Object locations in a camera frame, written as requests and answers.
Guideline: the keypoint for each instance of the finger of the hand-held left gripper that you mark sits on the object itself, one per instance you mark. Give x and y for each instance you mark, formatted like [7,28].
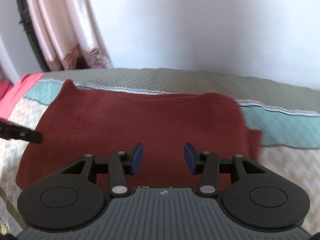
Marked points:
[22,134]

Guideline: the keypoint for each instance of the pink lace-trimmed curtain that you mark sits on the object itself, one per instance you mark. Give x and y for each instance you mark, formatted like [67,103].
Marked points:
[72,30]

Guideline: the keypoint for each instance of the patterned quilted bed cover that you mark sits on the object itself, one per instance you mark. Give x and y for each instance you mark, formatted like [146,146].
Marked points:
[282,155]

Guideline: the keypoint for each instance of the red cloth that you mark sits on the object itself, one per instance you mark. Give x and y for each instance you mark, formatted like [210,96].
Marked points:
[4,87]

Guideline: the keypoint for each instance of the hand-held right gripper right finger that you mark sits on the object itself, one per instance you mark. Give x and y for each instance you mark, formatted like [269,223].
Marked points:
[190,158]

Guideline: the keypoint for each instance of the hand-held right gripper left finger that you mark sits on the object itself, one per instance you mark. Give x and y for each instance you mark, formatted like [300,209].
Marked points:
[137,158]

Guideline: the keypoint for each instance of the dark red long-sleeve sweater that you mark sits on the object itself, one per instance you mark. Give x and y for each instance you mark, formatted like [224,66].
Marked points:
[125,120]

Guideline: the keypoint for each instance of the pink bed sheet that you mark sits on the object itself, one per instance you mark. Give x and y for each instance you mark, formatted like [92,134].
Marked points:
[23,90]

